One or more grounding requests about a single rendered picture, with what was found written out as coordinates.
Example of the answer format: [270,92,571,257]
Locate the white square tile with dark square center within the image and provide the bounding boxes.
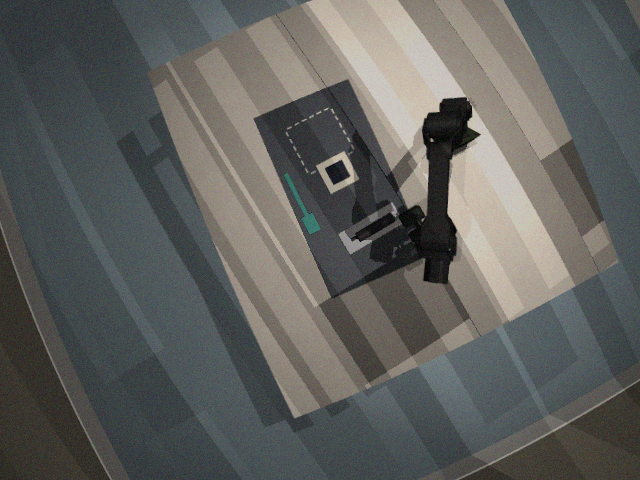
[316,151,360,194]

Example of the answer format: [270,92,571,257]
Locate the teal small trowel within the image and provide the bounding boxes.
[283,173,321,235]

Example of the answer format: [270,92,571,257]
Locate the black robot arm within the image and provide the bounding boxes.
[417,97,473,285]

